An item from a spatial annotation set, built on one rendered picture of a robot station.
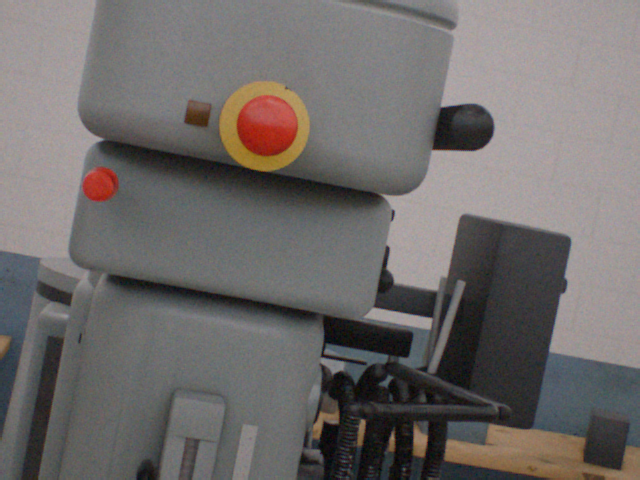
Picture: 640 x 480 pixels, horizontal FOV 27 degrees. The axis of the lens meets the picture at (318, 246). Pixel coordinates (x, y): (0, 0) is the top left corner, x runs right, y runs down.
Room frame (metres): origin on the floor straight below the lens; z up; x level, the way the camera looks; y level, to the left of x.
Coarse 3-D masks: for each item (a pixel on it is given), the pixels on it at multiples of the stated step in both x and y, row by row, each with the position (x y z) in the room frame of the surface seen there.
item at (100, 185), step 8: (96, 168) 0.88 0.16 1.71; (104, 168) 0.89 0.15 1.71; (88, 176) 0.85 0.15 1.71; (96, 176) 0.85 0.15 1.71; (104, 176) 0.85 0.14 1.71; (112, 176) 0.87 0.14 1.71; (88, 184) 0.84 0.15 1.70; (96, 184) 0.84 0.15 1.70; (104, 184) 0.85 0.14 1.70; (112, 184) 0.85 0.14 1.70; (88, 192) 0.85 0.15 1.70; (96, 192) 0.85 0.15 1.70; (104, 192) 0.85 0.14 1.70; (112, 192) 0.86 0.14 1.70; (96, 200) 0.85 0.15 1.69; (104, 200) 0.85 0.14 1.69
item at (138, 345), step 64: (128, 320) 1.03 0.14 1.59; (192, 320) 1.03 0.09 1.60; (256, 320) 1.04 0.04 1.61; (320, 320) 1.09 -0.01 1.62; (128, 384) 1.03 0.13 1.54; (192, 384) 1.03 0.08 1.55; (256, 384) 1.04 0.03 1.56; (320, 384) 1.08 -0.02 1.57; (64, 448) 1.07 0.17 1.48; (128, 448) 1.03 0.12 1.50; (256, 448) 1.04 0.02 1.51
